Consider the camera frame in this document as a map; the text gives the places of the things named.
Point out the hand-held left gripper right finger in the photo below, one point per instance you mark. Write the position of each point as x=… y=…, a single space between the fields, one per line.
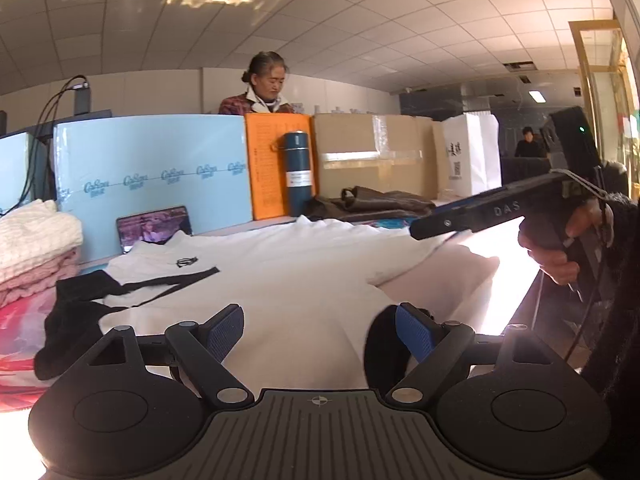
x=414 y=334

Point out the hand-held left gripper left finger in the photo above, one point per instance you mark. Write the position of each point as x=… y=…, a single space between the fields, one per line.
x=226 y=334

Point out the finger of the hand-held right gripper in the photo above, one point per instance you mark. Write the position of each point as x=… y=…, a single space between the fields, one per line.
x=445 y=222

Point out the white garment with black trim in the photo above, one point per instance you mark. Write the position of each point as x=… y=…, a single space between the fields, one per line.
x=280 y=280

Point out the person's right hand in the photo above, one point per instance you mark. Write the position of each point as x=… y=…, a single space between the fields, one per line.
x=550 y=262

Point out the brown garment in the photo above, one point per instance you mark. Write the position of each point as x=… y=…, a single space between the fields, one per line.
x=375 y=202

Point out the white paper bag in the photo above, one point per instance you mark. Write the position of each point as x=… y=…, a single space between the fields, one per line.
x=472 y=155

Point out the brown cardboard box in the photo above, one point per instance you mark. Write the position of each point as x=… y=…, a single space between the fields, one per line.
x=375 y=155

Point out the ceiling light panel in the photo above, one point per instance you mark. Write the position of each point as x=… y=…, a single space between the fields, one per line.
x=537 y=96

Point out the black smartphone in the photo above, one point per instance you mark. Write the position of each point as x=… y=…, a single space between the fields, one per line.
x=152 y=227

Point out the black cloth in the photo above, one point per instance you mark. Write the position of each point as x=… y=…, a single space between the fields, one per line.
x=75 y=315

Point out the dark blue thermos bottle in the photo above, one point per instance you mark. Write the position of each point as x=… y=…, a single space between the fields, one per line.
x=299 y=175

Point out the orange cardboard box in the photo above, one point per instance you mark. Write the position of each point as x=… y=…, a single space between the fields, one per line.
x=265 y=165

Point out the large light blue foam board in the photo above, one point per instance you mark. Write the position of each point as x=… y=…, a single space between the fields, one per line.
x=150 y=160

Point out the pink knitted sweater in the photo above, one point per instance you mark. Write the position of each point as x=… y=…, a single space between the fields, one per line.
x=37 y=277

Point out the cream knitted sweater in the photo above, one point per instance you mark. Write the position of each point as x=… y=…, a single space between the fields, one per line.
x=35 y=232

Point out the small light blue foam board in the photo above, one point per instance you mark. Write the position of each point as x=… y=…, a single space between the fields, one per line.
x=14 y=172

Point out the golden door frame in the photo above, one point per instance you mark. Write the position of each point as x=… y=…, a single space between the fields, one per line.
x=585 y=80

